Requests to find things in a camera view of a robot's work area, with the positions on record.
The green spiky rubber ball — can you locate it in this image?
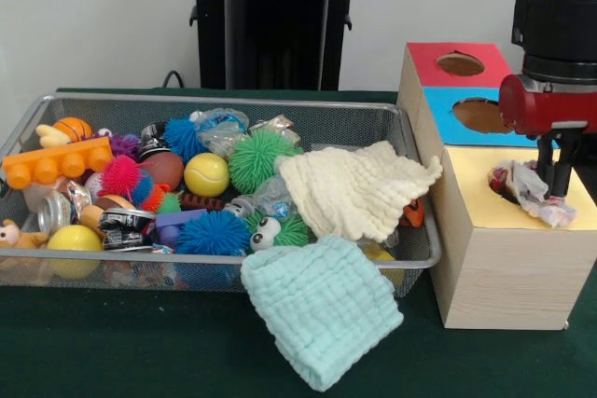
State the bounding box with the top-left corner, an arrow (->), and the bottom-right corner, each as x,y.
228,129 -> 304,195

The wooden box with three holes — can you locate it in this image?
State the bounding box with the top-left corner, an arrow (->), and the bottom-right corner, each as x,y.
396,42 -> 597,331

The dark green table cloth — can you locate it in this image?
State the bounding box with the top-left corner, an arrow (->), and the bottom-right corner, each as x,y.
576,134 -> 597,180
0,87 -> 597,398

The cream waffle cloth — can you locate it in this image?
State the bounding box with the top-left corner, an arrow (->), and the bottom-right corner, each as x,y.
278,139 -> 444,243

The orange plastic toy block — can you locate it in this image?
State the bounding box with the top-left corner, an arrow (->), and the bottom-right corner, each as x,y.
2,136 -> 115,190

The green spiky ball with eyes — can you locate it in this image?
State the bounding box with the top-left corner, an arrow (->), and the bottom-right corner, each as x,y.
244,209 -> 310,253

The mint green waffle cloth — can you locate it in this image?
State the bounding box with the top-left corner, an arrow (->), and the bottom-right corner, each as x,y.
240,234 -> 405,392

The yellow tennis ball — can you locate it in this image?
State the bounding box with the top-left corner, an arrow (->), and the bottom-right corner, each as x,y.
183,152 -> 230,198

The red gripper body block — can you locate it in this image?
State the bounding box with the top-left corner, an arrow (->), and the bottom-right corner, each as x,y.
497,74 -> 597,141

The pink spiky rubber ball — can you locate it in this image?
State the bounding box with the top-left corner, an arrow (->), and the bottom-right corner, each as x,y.
100,154 -> 144,197

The small brown football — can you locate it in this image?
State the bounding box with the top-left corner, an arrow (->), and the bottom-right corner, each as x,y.
139,150 -> 187,193

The crushed black red can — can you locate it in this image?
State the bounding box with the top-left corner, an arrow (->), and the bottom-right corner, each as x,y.
99,208 -> 158,253

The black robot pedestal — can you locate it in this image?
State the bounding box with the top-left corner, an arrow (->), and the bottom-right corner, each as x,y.
179,0 -> 377,90

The shallow clear mesh bin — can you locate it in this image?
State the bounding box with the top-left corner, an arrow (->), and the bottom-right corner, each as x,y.
0,93 -> 442,299

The blue spiky rubber ball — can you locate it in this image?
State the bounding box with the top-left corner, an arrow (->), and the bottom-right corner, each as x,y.
174,210 -> 252,257

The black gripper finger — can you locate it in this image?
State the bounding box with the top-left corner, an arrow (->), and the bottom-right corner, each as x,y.
551,130 -> 583,199
535,134 -> 556,185

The pale floral cloth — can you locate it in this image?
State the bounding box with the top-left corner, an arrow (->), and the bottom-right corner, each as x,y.
486,158 -> 578,229

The blue spiky ball with eyes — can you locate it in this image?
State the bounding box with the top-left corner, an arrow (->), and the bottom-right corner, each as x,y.
162,117 -> 209,164

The black looped cable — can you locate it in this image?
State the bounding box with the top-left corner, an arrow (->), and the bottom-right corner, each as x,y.
161,70 -> 188,89

